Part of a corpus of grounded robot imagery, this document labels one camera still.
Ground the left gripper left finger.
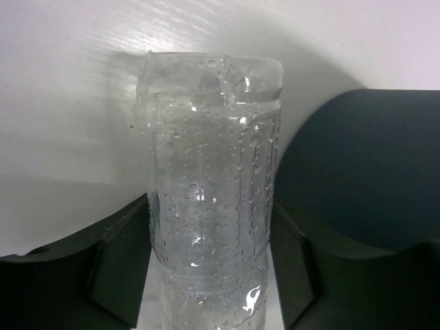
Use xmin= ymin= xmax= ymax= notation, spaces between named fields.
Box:
xmin=1 ymin=195 xmax=151 ymax=329

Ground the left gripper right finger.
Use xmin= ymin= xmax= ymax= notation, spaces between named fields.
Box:
xmin=270 ymin=202 xmax=439 ymax=329

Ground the clear bottle white cap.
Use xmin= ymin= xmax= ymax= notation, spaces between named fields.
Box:
xmin=135 ymin=52 xmax=284 ymax=329

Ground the dark grey plastic bin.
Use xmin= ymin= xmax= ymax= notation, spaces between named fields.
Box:
xmin=275 ymin=89 xmax=439 ymax=252

